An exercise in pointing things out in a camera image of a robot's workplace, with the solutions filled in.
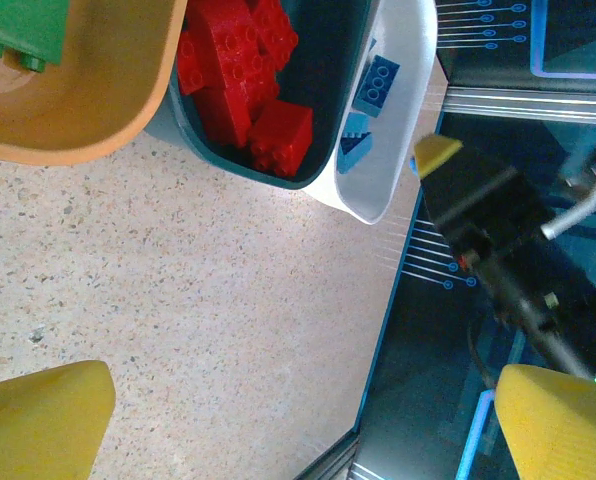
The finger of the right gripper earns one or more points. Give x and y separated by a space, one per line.
435 152

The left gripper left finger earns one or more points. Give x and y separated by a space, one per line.
38 430

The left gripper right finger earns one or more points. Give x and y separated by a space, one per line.
563 435

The green sloped lego brick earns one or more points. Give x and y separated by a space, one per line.
23 20

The white plastic container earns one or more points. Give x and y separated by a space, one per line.
378 190

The blue table edge strip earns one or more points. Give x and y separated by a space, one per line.
388 300

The dark teal plastic container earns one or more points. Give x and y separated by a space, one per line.
323 75

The orange plastic container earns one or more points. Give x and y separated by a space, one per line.
103 75

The right aluminium frame post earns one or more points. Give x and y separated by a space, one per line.
528 105

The aluminium frame rail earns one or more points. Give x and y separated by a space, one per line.
338 460

